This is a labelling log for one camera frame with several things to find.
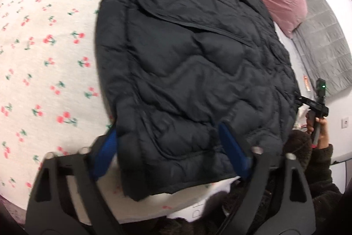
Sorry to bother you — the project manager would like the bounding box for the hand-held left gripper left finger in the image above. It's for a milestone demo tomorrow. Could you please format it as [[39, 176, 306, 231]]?
[[25, 129, 121, 235]]

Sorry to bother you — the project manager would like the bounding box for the person's dark fuzzy clothing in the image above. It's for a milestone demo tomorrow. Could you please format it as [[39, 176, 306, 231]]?
[[158, 129, 344, 235]]

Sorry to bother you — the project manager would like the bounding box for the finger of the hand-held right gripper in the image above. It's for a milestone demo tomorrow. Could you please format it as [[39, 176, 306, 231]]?
[[295, 96, 312, 107]]

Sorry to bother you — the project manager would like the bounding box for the white cherry print bed sheet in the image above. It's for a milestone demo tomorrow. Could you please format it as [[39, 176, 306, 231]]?
[[0, 0, 220, 224]]

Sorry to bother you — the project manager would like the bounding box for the person's right forearm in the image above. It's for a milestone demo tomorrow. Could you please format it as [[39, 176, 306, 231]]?
[[301, 143, 345, 198]]

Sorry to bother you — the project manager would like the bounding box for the grey quilted headboard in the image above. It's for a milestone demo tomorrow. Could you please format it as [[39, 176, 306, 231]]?
[[261, 0, 352, 99]]

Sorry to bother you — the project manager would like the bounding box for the small orange packet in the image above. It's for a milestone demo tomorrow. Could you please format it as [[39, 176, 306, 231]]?
[[302, 75, 312, 92]]

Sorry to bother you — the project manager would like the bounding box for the black puffer jacket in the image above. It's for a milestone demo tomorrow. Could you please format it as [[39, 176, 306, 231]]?
[[95, 0, 301, 202]]

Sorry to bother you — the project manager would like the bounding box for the person's right hand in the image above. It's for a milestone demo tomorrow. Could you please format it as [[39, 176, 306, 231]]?
[[305, 111, 330, 148]]

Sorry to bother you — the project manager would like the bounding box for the purple floral bedding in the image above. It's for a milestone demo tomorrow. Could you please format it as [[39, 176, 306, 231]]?
[[0, 193, 26, 215]]

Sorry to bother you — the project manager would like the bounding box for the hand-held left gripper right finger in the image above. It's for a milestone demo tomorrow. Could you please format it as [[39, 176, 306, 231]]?
[[217, 123, 316, 235]]

